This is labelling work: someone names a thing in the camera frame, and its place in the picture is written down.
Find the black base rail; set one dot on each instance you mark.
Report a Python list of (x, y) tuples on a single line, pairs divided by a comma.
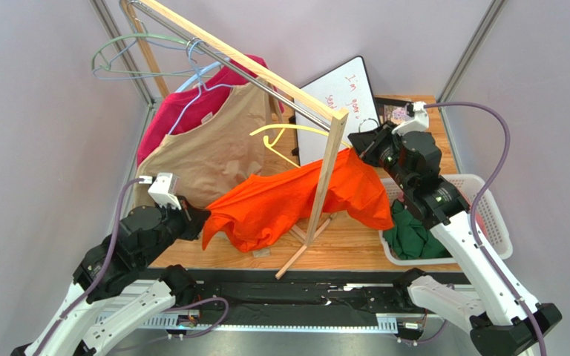
[(304, 300)]

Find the white plastic basket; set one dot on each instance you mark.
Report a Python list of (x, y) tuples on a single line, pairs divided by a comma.
[(499, 237)]

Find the green t-shirt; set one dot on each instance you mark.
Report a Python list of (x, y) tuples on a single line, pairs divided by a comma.
[(409, 239)]

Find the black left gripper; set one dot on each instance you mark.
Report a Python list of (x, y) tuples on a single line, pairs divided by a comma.
[(193, 217)]

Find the magenta t-shirt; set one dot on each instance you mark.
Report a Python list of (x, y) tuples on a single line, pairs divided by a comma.
[(202, 110)]

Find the beige t-shirt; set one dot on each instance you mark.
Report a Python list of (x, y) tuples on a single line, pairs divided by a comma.
[(215, 157)]

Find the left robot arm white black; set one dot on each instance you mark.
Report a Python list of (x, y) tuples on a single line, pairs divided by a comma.
[(136, 241)]

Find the metal hanging rod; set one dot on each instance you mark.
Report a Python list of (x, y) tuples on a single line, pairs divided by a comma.
[(292, 96)]

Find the orange t-shirt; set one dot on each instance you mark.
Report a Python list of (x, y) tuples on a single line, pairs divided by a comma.
[(255, 214)]

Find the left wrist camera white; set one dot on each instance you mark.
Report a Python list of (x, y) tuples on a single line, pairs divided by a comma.
[(162, 189)]

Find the wooden clothes rack frame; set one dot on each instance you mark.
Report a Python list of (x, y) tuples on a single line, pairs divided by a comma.
[(335, 135)]

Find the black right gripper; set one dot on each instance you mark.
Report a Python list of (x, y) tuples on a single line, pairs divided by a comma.
[(364, 145)]

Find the dusty pink t-shirt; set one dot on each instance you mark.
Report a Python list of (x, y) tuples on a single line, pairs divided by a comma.
[(481, 227)]

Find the illustrated paperback book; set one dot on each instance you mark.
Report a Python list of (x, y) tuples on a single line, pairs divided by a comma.
[(396, 114)]

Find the blue hanger at back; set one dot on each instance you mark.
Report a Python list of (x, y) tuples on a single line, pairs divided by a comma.
[(196, 79)]

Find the white whiteboard black frame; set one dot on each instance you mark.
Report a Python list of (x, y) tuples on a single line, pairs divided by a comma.
[(346, 86)]

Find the mint green hanger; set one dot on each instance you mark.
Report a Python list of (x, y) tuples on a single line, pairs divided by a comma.
[(127, 44)]

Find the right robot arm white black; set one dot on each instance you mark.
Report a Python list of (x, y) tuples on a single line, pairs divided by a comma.
[(504, 318)]

